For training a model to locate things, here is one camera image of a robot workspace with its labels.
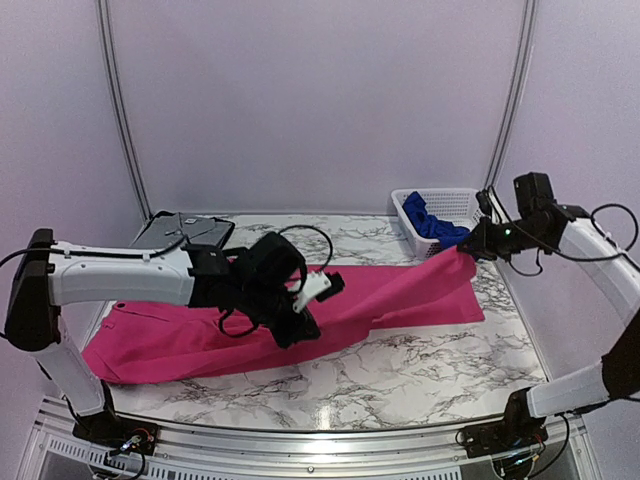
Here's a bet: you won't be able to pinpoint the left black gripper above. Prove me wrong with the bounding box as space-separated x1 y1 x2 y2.
238 278 320 349

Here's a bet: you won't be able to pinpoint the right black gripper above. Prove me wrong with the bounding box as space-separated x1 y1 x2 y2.
459 215 548 261

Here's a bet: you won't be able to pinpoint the pink trousers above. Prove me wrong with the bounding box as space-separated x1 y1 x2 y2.
82 248 484 385

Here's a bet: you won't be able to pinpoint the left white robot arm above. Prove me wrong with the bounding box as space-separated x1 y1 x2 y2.
1 229 344 445

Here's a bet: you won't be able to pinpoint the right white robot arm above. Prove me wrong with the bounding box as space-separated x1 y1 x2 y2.
458 172 639 448

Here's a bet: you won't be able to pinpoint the white plastic laundry basket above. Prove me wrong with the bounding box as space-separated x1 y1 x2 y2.
391 188 482 260

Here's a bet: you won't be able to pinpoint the blue garment in basket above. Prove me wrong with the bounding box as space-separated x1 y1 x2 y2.
402 191 471 250

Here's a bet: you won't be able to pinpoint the folded grey polo shirt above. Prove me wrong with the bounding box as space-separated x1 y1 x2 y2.
131 211 235 250

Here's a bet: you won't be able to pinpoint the right aluminium corner post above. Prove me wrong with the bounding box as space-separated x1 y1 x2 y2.
482 0 539 191

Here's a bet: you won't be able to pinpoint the aluminium front frame rail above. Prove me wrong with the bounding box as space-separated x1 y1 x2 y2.
16 397 602 479

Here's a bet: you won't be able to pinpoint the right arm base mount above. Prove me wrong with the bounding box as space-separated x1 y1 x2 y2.
457 414 548 458

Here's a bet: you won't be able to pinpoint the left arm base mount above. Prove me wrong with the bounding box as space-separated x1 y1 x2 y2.
73 411 159 456

